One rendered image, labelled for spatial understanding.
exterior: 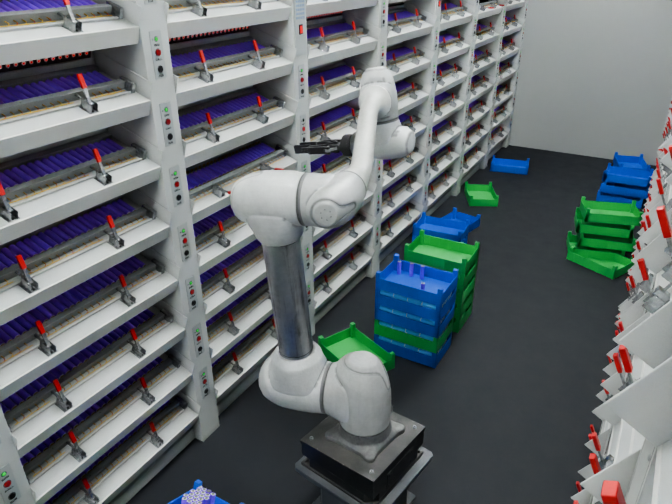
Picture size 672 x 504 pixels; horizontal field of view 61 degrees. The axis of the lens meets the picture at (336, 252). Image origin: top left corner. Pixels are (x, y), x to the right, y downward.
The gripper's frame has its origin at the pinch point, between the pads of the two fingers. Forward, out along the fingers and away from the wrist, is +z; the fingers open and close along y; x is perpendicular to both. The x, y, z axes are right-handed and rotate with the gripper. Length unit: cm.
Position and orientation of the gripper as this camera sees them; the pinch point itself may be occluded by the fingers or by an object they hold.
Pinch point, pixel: (305, 147)
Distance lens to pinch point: 207.8
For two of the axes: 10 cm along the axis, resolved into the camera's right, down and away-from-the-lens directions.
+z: -8.5, -0.5, 5.2
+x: -1.7, -9.1, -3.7
